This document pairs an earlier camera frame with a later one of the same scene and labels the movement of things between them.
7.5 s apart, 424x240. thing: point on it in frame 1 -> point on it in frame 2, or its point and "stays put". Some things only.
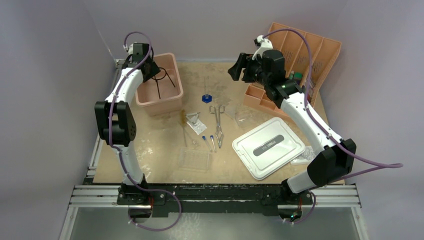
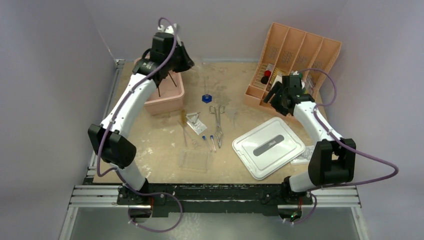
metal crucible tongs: [219, 133] stays put
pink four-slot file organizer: [307, 58] stays put
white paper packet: [197, 126] stays put
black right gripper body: [253, 68] -> [277, 102]
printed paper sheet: [305, 158] stays put
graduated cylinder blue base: [207, 98] stays put
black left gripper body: [153, 69] -> [178, 62]
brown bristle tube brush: [183, 122] stays put
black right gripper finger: [235, 71] -> [276, 86]
